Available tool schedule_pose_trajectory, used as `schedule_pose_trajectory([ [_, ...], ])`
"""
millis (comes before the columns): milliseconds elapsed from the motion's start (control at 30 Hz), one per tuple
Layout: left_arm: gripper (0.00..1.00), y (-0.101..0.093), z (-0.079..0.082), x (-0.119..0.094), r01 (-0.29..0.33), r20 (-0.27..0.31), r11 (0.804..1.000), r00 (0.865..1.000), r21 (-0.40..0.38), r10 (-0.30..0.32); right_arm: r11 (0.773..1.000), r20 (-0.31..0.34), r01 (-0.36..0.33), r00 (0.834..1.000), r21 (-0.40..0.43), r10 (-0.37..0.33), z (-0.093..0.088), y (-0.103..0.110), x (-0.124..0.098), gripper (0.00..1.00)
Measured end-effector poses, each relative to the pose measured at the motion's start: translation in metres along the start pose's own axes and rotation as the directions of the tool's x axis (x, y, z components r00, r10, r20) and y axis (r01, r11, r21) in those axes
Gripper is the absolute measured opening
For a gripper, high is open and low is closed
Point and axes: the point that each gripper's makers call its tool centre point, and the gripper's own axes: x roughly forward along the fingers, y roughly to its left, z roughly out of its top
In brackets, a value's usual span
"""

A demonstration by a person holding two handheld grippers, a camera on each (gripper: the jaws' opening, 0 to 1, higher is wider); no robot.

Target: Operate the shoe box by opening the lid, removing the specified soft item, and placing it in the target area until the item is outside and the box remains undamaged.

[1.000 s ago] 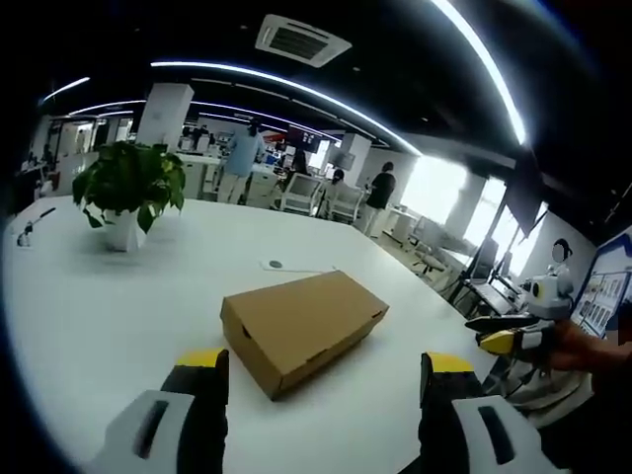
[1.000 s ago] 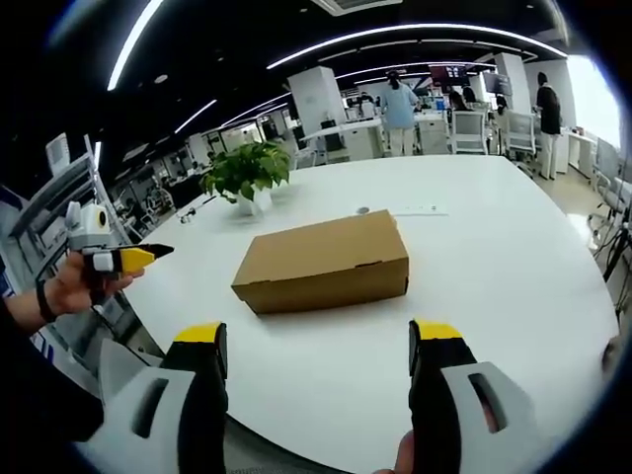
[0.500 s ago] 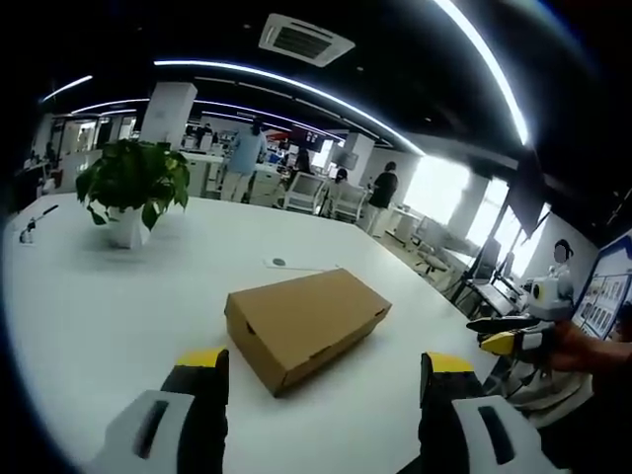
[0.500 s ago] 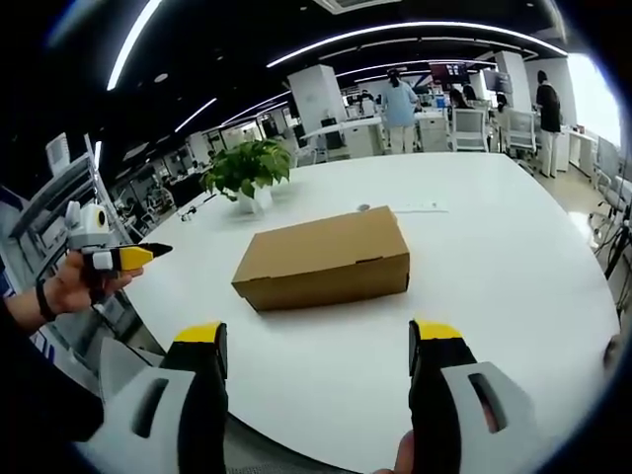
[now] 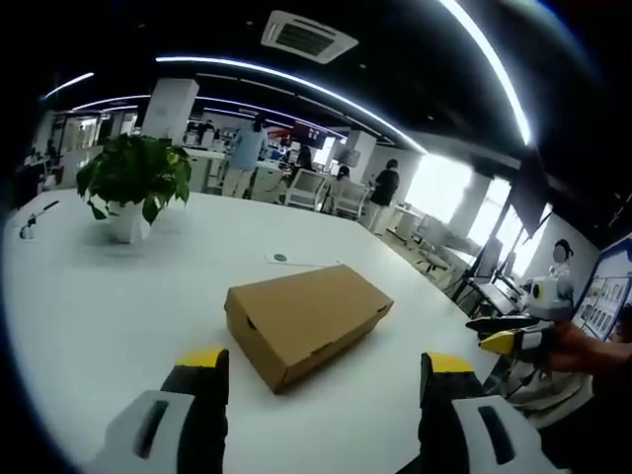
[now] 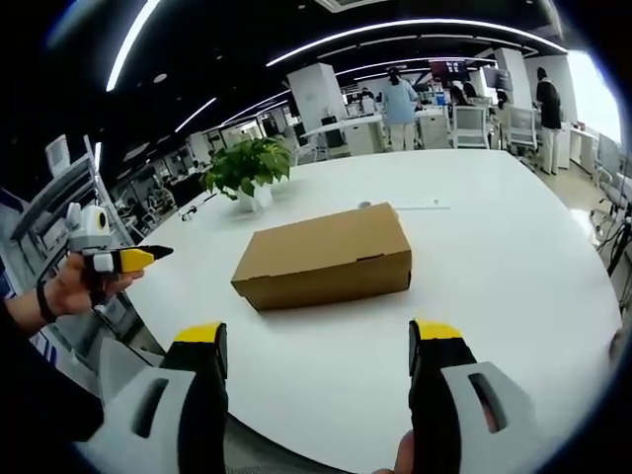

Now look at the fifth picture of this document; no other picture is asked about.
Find black hanging panel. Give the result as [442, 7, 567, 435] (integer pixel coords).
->
[507, 151, 553, 239]

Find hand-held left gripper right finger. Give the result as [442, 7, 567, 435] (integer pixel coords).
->
[418, 351, 562, 474]

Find green potted plant white pot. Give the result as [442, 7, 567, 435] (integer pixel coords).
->
[75, 132, 195, 245]

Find short ceiling light strip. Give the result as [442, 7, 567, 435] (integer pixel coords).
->
[40, 71, 96, 101]

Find long ceiling light strip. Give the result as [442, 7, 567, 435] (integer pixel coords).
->
[154, 54, 427, 153]

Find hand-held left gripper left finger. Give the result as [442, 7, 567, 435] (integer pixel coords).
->
[86, 345, 231, 474]

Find brown cardboard shoe box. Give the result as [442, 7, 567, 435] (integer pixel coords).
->
[224, 263, 396, 396]

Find wide ceiling light strip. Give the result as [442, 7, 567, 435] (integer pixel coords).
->
[436, 0, 535, 148]

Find wall poster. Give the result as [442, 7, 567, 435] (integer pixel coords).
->
[574, 240, 632, 343]

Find white square pillar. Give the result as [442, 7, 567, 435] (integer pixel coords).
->
[139, 77, 200, 140]

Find person's beige trousers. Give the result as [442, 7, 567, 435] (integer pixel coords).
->
[486, 362, 596, 431]

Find ceiling air conditioner vent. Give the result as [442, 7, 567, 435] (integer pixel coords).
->
[260, 9, 360, 65]

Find white mesh office chair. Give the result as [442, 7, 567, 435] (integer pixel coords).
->
[284, 168, 328, 209]
[334, 181, 370, 222]

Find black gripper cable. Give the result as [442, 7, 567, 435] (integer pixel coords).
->
[497, 354, 550, 399]

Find thin ceiling light strip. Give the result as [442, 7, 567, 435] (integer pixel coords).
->
[72, 94, 152, 113]

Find person's right hand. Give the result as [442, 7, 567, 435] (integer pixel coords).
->
[546, 319, 604, 372]

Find dark desk monitor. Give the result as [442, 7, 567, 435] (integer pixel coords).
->
[472, 235, 519, 293]

